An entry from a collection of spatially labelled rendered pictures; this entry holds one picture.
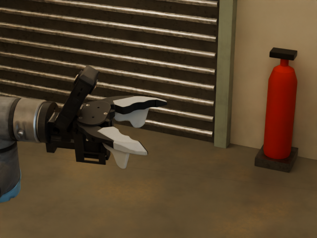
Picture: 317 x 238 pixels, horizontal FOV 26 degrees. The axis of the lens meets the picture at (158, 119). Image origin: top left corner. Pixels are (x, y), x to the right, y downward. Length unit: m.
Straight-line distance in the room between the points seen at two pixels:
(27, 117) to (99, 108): 0.12
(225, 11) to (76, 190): 1.13
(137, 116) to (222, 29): 2.27
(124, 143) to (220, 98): 2.51
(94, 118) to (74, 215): 2.03
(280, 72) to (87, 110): 2.25
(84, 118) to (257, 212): 2.11
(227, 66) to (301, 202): 0.78
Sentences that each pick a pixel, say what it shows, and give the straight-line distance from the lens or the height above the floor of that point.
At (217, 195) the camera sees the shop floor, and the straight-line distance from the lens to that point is 3.28.
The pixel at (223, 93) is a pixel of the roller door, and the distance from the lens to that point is 3.56.
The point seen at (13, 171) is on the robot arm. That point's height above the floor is 1.12.
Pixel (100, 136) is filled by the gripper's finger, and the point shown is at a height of 1.23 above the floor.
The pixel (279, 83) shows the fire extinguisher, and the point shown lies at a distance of 3.34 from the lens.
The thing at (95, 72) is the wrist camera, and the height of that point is 1.32.
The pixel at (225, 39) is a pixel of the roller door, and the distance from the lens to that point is 3.45.
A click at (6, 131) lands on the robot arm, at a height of 1.21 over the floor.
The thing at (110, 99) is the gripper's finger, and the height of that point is 1.25.
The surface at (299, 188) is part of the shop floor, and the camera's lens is 3.38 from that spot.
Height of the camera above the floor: 1.73
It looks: 26 degrees down
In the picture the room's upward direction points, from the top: straight up
